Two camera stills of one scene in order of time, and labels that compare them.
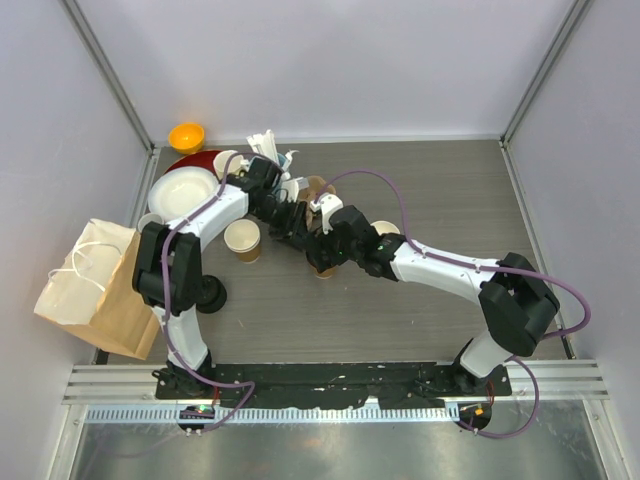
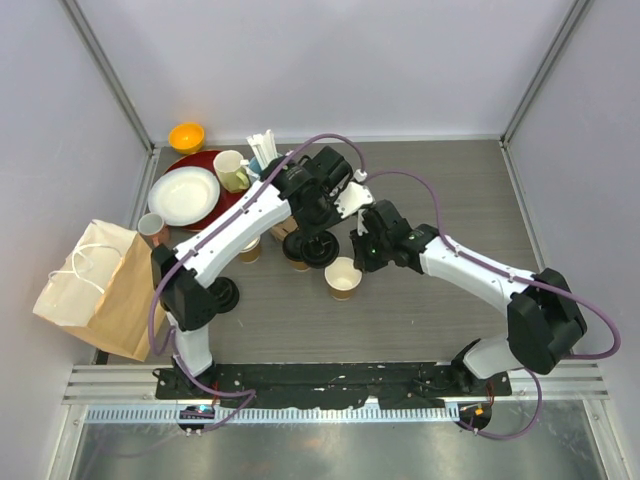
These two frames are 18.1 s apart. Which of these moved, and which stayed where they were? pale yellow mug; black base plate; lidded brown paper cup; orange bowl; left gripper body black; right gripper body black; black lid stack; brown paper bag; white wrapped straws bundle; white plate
Moved: left gripper body black; black lid stack; lidded brown paper cup; right gripper body black
Stayed: orange bowl; black base plate; pale yellow mug; white wrapped straws bundle; white plate; brown paper bag
